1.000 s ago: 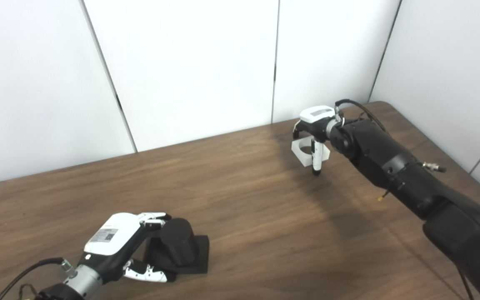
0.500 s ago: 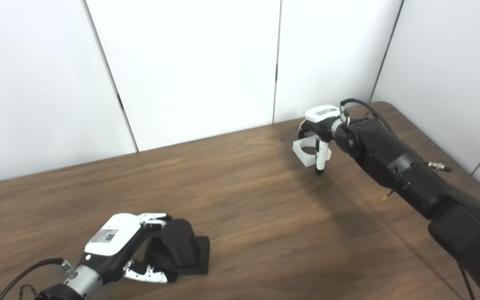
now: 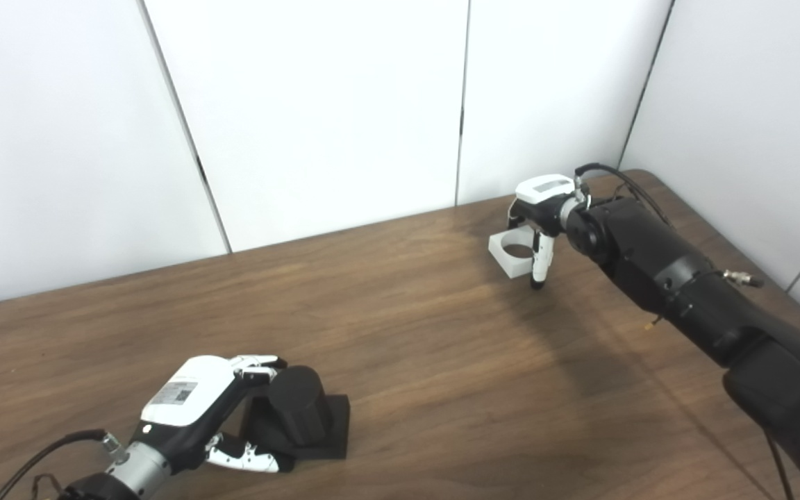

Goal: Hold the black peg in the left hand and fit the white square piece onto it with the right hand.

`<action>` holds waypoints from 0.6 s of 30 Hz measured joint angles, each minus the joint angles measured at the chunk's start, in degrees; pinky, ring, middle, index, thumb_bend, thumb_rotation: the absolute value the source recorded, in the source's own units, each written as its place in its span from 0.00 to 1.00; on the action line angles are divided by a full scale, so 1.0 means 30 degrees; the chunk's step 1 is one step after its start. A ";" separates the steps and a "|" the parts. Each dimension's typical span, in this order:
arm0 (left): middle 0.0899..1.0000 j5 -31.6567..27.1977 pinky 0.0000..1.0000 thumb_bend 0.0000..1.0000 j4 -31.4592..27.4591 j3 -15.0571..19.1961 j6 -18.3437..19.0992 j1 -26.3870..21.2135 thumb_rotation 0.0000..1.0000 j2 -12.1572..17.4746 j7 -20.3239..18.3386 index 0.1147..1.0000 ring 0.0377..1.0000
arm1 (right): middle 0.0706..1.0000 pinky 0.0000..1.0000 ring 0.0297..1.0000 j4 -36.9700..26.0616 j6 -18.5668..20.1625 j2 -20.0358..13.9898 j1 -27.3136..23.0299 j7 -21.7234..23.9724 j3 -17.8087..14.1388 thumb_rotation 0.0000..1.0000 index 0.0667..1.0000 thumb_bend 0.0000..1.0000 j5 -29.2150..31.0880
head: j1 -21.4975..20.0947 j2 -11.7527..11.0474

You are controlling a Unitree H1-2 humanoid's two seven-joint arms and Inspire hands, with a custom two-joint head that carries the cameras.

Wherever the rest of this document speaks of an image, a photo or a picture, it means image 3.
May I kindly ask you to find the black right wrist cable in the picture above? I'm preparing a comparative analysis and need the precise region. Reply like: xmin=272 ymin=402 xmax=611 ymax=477
xmin=574 ymin=162 xmax=675 ymax=230

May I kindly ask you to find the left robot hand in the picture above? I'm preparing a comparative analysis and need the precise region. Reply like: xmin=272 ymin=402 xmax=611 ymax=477
xmin=129 ymin=354 xmax=288 ymax=474

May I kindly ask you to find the black peg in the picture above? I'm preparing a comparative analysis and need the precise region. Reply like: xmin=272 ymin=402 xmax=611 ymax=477
xmin=239 ymin=365 xmax=351 ymax=460

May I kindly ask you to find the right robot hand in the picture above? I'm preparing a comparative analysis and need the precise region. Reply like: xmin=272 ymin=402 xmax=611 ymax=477
xmin=508 ymin=174 xmax=585 ymax=290

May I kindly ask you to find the white square piece with hole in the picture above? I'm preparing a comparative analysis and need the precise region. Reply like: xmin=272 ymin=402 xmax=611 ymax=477
xmin=488 ymin=224 xmax=555 ymax=279

